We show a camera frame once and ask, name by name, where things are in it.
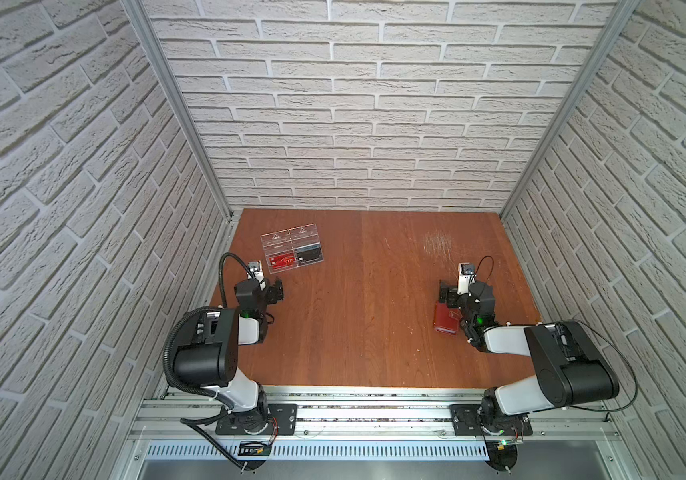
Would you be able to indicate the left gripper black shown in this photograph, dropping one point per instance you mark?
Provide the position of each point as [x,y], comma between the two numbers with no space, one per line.
[274,291]

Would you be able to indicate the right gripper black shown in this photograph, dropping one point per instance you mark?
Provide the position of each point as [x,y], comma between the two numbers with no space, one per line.
[454,297]

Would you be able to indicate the red leather card holder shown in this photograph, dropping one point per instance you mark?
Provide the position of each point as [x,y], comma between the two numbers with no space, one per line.
[446,319]

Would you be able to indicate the clear acrylic card organizer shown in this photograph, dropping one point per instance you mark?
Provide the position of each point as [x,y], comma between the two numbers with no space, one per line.
[288,240]

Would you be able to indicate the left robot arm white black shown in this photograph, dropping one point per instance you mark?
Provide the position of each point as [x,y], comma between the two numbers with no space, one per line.
[200,354]

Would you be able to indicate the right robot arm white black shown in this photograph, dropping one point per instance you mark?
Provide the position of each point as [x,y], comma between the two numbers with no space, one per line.
[568,367]

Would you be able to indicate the red card in organizer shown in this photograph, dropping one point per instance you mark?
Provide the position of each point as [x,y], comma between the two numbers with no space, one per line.
[282,261]

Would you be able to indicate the black VIP card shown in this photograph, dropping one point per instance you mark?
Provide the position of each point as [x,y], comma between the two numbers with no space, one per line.
[309,254]

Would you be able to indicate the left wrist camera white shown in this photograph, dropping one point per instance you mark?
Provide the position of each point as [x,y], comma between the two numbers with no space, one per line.
[255,270]

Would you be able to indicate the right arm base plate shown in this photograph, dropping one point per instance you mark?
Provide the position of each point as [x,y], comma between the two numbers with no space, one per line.
[477,420]

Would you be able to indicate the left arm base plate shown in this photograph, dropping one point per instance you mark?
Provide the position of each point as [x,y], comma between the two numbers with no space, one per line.
[263,421]

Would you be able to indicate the aluminium rail frame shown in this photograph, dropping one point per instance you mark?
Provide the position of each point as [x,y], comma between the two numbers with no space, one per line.
[371,424]

